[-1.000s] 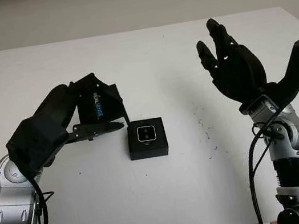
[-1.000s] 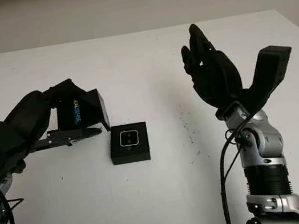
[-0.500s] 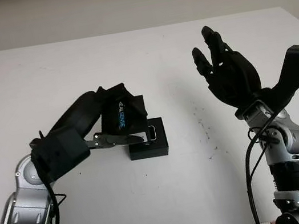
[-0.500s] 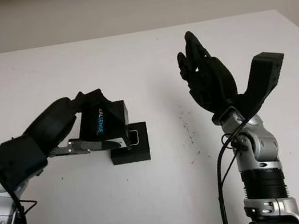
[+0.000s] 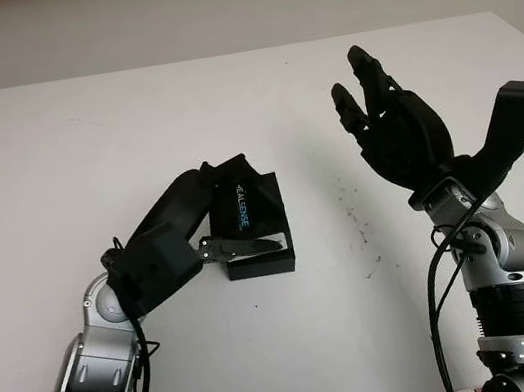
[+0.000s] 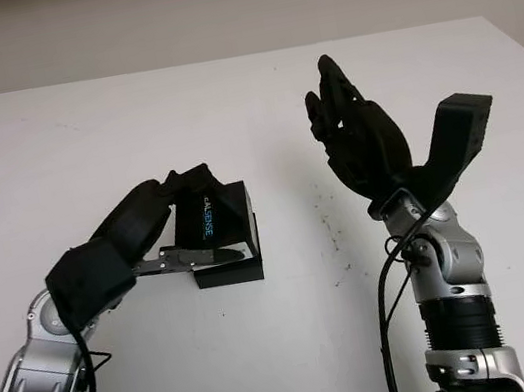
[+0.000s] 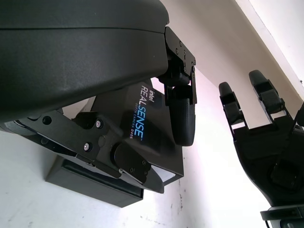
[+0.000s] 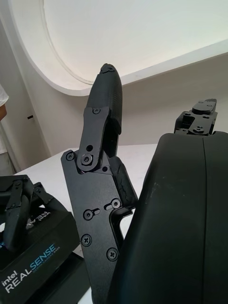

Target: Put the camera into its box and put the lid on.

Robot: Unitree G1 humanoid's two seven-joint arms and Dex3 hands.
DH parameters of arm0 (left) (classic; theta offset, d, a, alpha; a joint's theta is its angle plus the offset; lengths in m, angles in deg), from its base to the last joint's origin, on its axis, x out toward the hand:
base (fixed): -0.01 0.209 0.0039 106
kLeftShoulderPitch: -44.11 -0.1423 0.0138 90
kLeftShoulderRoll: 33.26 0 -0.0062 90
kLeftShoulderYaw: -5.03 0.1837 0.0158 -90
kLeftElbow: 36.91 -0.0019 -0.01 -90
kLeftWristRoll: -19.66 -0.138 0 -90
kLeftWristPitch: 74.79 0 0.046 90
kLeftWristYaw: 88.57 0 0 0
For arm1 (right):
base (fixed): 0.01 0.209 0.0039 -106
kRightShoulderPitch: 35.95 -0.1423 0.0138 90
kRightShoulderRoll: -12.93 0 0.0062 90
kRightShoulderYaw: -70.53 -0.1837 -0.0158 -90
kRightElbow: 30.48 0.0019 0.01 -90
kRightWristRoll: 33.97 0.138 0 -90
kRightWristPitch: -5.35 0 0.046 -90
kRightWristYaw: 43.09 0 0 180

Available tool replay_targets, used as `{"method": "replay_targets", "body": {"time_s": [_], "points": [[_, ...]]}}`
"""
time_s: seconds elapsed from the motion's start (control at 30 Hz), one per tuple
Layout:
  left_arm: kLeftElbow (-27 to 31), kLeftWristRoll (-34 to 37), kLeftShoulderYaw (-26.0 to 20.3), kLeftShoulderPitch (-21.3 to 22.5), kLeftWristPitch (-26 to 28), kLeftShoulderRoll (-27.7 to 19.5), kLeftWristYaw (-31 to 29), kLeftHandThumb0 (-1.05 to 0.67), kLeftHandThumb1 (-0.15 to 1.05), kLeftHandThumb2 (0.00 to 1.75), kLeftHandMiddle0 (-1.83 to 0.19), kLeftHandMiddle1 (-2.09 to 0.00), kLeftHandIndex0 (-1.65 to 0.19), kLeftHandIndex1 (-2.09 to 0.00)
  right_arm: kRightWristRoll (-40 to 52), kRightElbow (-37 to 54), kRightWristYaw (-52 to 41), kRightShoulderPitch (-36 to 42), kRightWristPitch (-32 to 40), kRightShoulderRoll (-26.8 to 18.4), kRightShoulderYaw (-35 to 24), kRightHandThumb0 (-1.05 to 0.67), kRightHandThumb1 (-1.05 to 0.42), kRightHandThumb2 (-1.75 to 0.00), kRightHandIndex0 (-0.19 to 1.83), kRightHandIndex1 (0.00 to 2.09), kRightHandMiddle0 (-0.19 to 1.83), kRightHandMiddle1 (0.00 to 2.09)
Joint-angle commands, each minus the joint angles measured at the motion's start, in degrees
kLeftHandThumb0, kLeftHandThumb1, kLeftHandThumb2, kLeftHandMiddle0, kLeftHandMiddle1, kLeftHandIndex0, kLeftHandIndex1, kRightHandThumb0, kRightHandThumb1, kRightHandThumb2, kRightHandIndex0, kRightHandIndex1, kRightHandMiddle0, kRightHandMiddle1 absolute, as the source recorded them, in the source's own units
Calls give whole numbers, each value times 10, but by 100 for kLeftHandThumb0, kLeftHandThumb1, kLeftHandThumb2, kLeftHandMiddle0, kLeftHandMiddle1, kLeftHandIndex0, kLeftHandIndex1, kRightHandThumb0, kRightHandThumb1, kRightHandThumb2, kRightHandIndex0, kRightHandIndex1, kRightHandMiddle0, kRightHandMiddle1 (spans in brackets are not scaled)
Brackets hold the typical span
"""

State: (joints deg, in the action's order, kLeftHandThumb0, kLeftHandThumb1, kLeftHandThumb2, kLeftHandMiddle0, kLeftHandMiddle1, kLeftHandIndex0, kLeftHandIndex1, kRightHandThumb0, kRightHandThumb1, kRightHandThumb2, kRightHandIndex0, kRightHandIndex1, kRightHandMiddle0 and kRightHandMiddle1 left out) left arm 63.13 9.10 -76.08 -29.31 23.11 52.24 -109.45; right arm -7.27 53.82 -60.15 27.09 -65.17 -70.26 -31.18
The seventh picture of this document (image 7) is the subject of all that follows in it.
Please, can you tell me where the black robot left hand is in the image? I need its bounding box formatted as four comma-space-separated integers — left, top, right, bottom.
0, 0, 198, 194

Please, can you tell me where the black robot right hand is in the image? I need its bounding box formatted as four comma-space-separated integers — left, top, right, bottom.
218, 69, 304, 207

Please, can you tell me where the black RealSense camera box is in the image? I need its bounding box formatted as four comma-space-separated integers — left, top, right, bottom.
91, 77, 185, 190

